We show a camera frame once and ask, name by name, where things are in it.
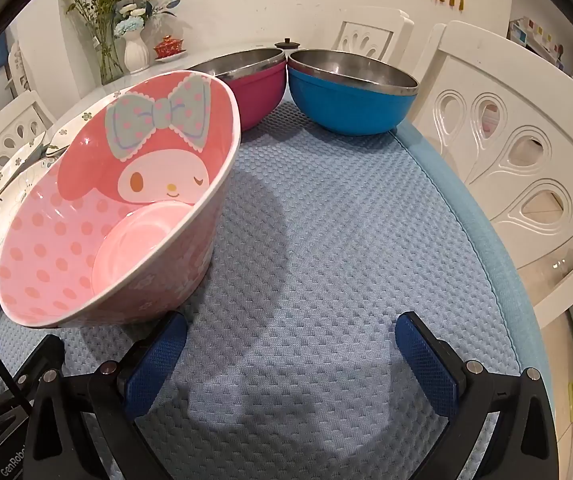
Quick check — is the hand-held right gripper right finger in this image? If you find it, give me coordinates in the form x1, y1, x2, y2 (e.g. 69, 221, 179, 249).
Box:
395, 311, 560, 480

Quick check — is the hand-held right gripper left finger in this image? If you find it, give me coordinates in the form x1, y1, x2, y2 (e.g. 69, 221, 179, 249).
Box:
22, 311, 190, 480

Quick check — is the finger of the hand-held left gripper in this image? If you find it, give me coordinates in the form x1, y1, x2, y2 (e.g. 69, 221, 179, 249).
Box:
14, 334, 66, 402

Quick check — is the pink cartoon bowl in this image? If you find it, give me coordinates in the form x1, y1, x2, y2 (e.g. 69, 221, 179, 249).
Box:
0, 71, 242, 330

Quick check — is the blue steel bowl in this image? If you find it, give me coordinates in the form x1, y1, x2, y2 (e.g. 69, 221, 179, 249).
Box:
286, 49, 419, 137

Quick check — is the magenta steel bowl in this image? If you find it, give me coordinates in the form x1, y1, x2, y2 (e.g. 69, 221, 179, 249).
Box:
186, 49, 287, 131

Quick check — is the light blue textured mat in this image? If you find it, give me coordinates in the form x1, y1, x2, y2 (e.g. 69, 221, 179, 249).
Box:
0, 100, 554, 480

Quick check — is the white openwork cabinet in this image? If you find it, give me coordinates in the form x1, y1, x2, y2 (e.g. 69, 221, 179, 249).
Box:
9, 40, 32, 96

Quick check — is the clear glass vase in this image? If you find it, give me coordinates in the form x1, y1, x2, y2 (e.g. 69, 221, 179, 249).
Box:
89, 20, 124, 86

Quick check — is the white ceramic vase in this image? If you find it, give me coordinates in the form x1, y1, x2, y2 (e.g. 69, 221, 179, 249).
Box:
124, 30, 151, 74

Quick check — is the red lidded teacup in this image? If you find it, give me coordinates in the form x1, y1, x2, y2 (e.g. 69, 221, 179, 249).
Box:
155, 35, 186, 60

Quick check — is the blue artificial flower bouquet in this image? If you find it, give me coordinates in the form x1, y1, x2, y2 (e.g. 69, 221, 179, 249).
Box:
114, 0, 187, 38

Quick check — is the green dried flower bunch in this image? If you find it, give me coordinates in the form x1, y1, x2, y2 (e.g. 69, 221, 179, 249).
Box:
59, 0, 130, 61

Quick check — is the cluttered wall shelf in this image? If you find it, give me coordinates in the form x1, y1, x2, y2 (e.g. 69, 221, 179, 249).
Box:
509, 16, 567, 68

